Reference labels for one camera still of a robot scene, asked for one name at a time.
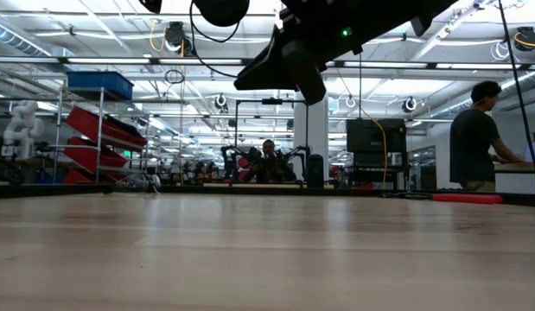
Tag black cylindrical stand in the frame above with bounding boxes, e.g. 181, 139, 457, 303
306, 153, 326, 189

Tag black aluminium table frame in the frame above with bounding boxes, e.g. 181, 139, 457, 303
0, 181, 535, 207

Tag wooden top desk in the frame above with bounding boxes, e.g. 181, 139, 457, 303
493, 160, 535, 194

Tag person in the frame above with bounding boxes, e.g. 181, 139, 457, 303
448, 79, 528, 194
242, 138, 299, 184

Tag black background machine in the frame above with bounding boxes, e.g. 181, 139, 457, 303
0, 136, 26, 187

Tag thin black slanted pole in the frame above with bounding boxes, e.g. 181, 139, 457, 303
496, 0, 535, 194

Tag silver ventilation duct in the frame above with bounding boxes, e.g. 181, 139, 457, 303
0, 19, 52, 57

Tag black background station frame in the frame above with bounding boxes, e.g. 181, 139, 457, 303
233, 98, 310, 187

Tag red storage bin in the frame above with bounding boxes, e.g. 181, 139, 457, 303
61, 168, 95, 185
62, 136, 129, 170
66, 105, 148, 150

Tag red-handled pliers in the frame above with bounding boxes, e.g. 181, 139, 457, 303
381, 191, 505, 206

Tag yellow hanging cable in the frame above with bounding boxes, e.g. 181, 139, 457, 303
361, 110, 389, 186

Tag white building column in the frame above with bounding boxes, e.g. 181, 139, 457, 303
292, 90, 330, 181

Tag black hanging cable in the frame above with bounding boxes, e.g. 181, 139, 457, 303
358, 52, 363, 120

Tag black monitor cabinet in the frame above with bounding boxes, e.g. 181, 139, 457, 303
345, 117, 409, 185

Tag long ceiling light strip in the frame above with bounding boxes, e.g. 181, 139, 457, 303
0, 54, 535, 73

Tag blue storage bin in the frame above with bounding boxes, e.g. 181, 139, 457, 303
67, 71, 135, 101

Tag silver wire shelf rack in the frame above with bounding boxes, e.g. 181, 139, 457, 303
52, 86, 152, 185

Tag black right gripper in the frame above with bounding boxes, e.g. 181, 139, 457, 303
233, 0, 380, 107

